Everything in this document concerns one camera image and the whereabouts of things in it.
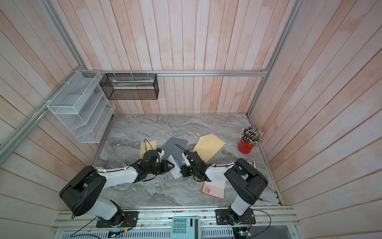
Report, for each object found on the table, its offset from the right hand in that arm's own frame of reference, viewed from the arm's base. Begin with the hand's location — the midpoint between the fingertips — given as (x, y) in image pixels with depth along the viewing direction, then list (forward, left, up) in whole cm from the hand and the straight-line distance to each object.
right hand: (180, 169), depth 91 cm
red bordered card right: (-11, -20, 0) cm, 23 cm away
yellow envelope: (+14, +23, +3) cm, 27 cm away
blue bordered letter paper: (-3, +2, +5) cm, 6 cm away
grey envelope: (+15, +8, 0) cm, 17 cm away
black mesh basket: (+51, +38, +26) cm, 68 cm away
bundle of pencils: (+15, -42, +17) cm, 47 cm away
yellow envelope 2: (+18, -19, 0) cm, 25 cm away
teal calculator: (-30, -5, +2) cm, 31 cm away
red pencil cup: (+13, -40, +6) cm, 43 cm away
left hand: (-1, +4, +3) cm, 5 cm away
